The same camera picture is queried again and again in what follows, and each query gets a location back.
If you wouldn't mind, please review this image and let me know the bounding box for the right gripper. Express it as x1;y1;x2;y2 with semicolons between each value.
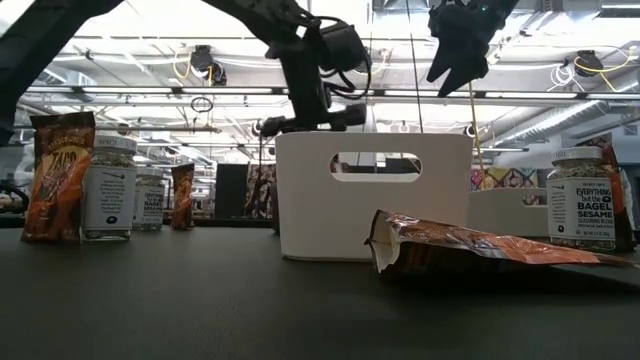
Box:
426;0;502;99

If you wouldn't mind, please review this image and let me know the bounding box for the white plastic bin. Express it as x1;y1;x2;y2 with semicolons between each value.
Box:
274;131;474;263

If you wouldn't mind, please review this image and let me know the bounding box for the orange taco seasoning packet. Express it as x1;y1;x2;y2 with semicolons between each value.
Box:
363;208;640;281
589;132;636;254
169;162;196;231
20;110;97;245

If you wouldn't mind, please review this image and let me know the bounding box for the white-lidded bagel seasoning jar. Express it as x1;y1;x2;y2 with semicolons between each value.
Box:
545;145;619;253
132;167;166;232
81;134;139;243

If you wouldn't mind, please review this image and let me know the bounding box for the colourful patterned panel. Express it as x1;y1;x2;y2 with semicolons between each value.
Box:
469;166;540;192

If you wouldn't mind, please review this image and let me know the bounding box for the black upright panel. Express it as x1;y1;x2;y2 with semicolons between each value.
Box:
214;163;250;220

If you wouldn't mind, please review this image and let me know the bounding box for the light grey plastic bin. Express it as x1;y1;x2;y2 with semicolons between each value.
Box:
467;187;551;239

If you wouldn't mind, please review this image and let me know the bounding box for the black table mat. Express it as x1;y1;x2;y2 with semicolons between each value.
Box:
0;219;640;360

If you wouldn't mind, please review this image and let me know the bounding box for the black hanging cable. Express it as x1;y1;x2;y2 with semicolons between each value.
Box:
405;0;425;134

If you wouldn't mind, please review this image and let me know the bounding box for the yellow hanging cable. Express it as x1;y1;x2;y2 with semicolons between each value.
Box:
466;81;485;191

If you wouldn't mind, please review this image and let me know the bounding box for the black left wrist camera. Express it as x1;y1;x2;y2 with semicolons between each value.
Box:
319;20;372;76

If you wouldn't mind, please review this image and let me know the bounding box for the black hanging cable reel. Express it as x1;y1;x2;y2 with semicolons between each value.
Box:
572;48;607;79
188;44;229;87

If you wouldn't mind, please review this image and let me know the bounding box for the silver air duct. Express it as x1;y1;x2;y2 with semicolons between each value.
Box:
492;98;640;149

